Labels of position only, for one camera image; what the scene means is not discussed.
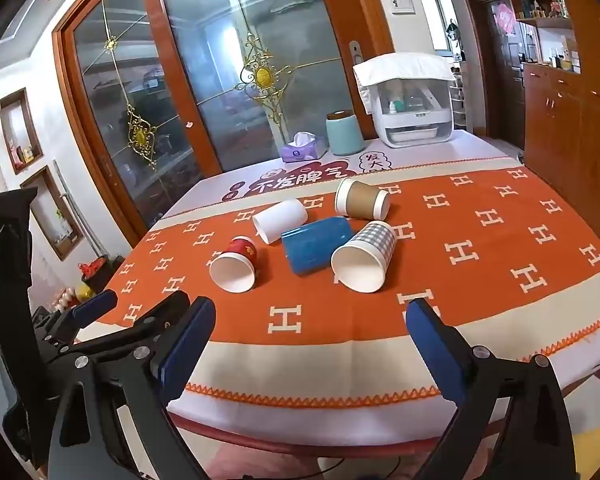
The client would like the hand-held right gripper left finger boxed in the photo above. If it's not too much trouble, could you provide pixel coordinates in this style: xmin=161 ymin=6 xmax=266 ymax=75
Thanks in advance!
xmin=47 ymin=297 xmax=216 ymax=480

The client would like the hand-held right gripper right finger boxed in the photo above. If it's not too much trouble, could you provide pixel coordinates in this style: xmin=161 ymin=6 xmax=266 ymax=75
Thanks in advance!
xmin=405 ymin=297 xmax=579 ymax=480

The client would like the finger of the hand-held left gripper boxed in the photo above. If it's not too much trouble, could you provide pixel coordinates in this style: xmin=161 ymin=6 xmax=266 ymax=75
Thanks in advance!
xmin=74 ymin=289 xmax=192 ymax=360
xmin=41 ymin=289 xmax=119 ymax=348

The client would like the red and white paper cup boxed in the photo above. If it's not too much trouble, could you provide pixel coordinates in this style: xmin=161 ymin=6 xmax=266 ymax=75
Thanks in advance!
xmin=209 ymin=235 xmax=259 ymax=294

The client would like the grey checked paper cup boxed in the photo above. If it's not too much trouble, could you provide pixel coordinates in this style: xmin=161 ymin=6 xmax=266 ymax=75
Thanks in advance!
xmin=330 ymin=220 xmax=399 ymax=295

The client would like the plain white cup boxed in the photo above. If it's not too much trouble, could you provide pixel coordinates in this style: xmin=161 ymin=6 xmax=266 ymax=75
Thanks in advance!
xmin=252 ymin=199 xmax=309 ymax=245

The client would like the blue cup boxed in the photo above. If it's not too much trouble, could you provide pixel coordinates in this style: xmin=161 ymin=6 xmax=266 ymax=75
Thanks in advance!
xmin=280 ymin=216 xmax=355 ymax=276

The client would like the brown paper cup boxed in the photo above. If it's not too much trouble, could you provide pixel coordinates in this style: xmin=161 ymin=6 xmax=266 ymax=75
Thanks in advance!
xmin=334 ymin=177 xmax=391 ymax=221

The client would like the red decoration in dark pot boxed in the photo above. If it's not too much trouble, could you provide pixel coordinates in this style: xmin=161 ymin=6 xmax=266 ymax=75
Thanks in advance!
xmin=77 ymin=255 xmax=126 ymax=292

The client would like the orange patterned tablecloth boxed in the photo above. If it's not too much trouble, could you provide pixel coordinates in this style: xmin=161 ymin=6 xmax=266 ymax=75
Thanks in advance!
xmin=75 ymin=156 xmax=600 ymax=411

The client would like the white printed table mat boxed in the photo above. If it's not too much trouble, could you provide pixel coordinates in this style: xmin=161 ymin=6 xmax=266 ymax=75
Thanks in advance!
xmin=145 ymin=129 xmax=600 ymax=461

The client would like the purple tissue pack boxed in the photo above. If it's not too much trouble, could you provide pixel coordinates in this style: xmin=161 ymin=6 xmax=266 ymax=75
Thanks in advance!
xmin=281 ymin=131 xmax=326 ymax=164

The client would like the wood-framed glass sliding door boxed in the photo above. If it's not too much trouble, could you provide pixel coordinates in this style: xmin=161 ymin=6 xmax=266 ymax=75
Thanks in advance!
xmin=139 ymin=0 xmax=397 ymax=174
xmin=52 ymin=0 xmax=224 ymax=244

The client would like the white appliance with cloth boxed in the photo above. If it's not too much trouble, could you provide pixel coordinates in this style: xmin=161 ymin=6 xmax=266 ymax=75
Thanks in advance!
xmin=362 ymin=76 xmax=454 ymax=149

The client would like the pale green canister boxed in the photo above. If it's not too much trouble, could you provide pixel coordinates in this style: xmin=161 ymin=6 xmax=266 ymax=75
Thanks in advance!
xmin=325 ymin=109 xmax=364 ymax=156

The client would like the white plastic drawer tower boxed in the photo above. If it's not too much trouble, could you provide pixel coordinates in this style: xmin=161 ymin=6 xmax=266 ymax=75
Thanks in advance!
xmin=450 ymin=62 xmax=469 ymax=129

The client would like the dark wooden door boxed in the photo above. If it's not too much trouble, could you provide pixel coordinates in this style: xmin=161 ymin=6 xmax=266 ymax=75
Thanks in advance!
xmin=479 ymin=0 xmax=527 ymax=152

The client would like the white cloth cover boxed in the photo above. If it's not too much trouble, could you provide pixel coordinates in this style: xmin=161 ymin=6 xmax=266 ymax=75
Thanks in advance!
xmin=352 ymin=53 xmax=456 ymax=88

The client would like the window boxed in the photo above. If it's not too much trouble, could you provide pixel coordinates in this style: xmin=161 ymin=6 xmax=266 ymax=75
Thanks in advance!
xmin=419 ymin=0 xmax=454 ymax=54

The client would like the pink door decoration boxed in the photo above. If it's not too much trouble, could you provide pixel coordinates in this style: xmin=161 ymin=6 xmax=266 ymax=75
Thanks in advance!
xmin=495 ymin=2 xmax=517 ymax=36

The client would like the wood-framed wall niche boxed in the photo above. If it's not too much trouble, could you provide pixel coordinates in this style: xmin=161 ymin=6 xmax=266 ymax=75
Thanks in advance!
xmin=19 ymin=165 xmax=86 ymax=262
xmin=0 ymin=87 xmax=45 ymax=176

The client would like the grey metal rail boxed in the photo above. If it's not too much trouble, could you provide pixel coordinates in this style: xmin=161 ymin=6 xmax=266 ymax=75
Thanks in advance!
xmin=52 ymin=159 xmax=89 ymax=242

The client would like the wooden wall cabinet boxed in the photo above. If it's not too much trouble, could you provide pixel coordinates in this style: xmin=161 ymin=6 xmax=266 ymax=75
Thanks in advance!
xmin=495 ymin=0 xmax=600 ymax=257

